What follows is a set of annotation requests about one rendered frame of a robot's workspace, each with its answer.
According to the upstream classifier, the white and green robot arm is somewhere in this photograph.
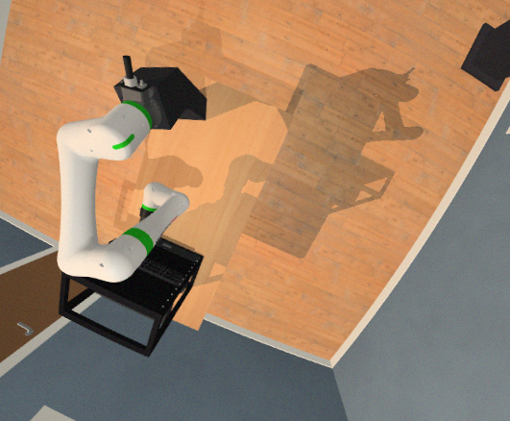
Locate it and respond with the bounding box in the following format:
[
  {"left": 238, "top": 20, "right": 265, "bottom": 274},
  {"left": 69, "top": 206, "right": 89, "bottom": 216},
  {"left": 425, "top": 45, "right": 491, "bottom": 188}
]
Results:
[{"left": 57, "top": 56, "right": 190, "bottom": 283}]

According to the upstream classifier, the black server rack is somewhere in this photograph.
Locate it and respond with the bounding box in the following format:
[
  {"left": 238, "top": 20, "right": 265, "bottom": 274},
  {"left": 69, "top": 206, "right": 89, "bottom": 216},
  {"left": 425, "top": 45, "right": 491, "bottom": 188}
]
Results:
[{"left": 59, "top": 237, "right": 203, "bottom": 357}]

